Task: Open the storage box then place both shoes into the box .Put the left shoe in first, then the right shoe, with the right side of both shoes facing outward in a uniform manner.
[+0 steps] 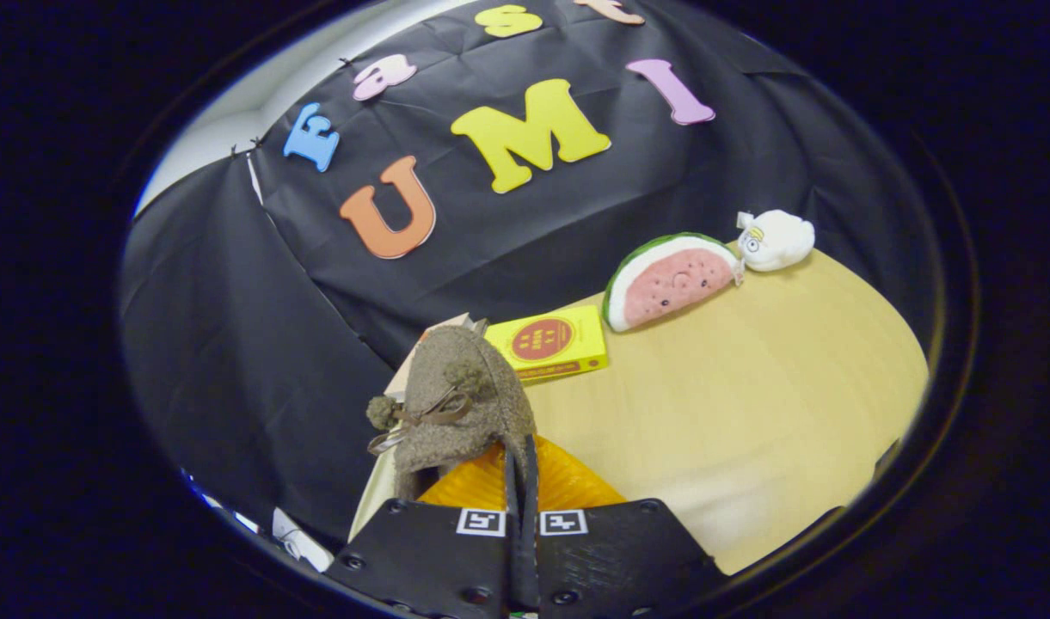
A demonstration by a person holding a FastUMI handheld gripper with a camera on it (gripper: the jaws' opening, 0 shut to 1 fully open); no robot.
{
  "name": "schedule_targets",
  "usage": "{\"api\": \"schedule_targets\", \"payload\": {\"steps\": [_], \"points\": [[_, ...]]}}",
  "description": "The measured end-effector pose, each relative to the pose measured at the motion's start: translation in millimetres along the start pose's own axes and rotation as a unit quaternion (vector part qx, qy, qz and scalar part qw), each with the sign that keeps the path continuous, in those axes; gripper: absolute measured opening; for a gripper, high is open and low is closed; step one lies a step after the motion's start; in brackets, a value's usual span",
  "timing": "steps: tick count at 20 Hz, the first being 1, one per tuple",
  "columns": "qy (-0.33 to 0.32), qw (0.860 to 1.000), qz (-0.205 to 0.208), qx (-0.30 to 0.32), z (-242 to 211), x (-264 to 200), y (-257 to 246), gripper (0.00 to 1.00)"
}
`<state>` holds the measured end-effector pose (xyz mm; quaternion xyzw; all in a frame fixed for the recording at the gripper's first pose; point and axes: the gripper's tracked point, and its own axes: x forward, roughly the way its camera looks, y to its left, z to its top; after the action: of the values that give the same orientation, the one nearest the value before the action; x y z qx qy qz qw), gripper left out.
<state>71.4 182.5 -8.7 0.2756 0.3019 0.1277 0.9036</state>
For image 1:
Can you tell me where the white plush toy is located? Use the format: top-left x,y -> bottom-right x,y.
736,209 -> 816,273

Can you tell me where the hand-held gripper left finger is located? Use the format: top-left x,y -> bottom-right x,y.
325,443 -> 525,619

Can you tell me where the yellow book with red circle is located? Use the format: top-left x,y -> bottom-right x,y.
484,304 -> 610,383

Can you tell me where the brown fuzzy loafer shoe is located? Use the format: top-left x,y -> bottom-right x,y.
366,325 -> 539,501

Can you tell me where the white desk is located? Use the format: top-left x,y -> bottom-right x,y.
232,506 -> 336,575

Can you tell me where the beige fabric storage box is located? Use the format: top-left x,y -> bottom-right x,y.
349,361 -> 422,542

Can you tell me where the watermelon slice plush toy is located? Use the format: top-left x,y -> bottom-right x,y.
602,232 -> 743,334

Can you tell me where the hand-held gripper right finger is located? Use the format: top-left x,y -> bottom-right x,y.
525,434 -> 723,619

